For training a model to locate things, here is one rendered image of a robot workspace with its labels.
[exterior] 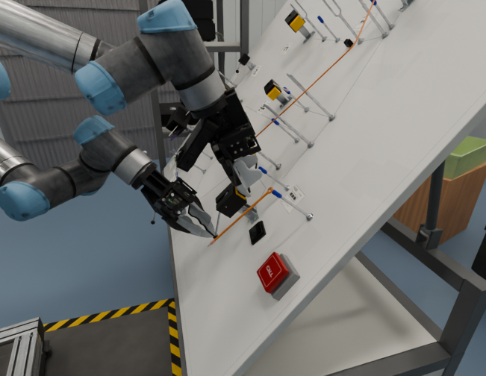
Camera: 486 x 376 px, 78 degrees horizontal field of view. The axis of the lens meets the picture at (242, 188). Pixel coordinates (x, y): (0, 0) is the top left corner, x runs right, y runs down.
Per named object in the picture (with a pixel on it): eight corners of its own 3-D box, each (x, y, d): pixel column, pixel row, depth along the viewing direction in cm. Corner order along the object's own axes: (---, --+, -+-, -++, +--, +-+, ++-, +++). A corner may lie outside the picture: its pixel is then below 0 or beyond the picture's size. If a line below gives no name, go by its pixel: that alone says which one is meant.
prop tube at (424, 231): (428, 242, 72) (443, 119, 57) (419, 236, 74) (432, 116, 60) (439, 238, 72) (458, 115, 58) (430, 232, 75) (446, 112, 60)
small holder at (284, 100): (287, 86, 89) (271, 70, 85) (293, 99, 82) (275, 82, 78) (276, 98, 91) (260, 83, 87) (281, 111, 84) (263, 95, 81)
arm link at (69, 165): (42, 184, 66) (56, 154, 60) (84, 167, 75) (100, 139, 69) (68, 210, 66) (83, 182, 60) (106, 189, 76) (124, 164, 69)
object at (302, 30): (308, 25, 101) (291, 4, 97) (316, 33, 92) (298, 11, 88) (298, 36, 103) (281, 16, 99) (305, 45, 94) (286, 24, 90)
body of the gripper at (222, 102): (263, 154, 55) (236, 95, 48) (221, 172, 56) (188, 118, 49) (256, 135, 61) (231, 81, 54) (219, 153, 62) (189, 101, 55)
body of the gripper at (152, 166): (178, 221, 61) (131, 181, 59) (171, 224, 69) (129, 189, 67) (201, 193, 64) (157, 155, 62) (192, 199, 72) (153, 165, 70)
